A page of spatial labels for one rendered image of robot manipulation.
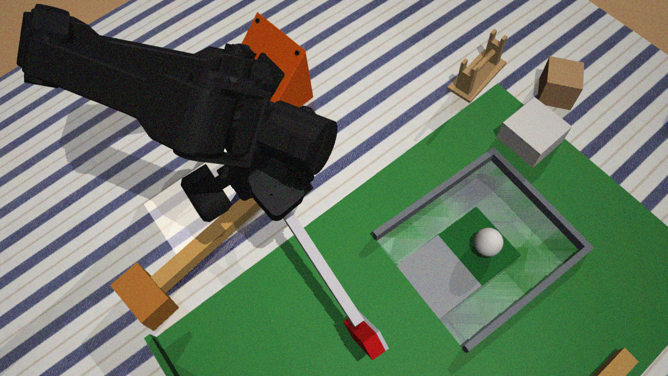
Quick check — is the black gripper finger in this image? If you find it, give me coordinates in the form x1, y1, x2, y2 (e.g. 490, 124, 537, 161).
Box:
233, 188, 250, 201

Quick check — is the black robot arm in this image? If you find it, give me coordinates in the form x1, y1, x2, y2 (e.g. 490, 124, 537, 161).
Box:
17, 4, 337, 221

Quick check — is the red putter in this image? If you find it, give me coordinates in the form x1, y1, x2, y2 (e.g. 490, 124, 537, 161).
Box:
283, 211, 389, 360

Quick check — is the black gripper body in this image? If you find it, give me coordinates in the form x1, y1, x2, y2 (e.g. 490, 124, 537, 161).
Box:
181, 152, 263, 222

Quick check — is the white golf ball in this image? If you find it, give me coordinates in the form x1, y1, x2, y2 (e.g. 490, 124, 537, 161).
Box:
474, 228, 503, 256

